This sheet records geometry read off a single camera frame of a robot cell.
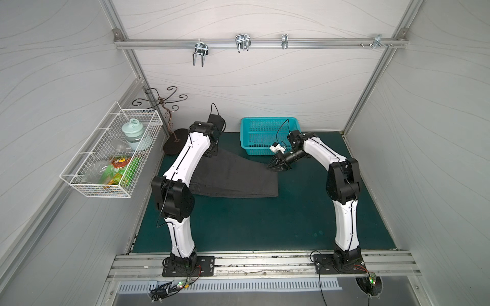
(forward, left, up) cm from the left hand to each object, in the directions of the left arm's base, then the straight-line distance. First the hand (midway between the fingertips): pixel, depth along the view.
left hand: (203, 152), depth 85 cm
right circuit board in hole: (-46, -68, -21) cm, 85 cm away
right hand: (-3, -31, -9) cm, 32 cm away
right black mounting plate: (-40, -51, -20) cm, 68 cm away
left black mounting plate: (-42, -4, -21) cm, 47 cm away
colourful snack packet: (-20, +21, +13) cm, 32 cm away
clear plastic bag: (-10, +27, +14) cm, 31 cm away
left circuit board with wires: (-50, +11, -19) cm, 54 cm away
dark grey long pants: (-3, -9, -13) cm, 16 cm away
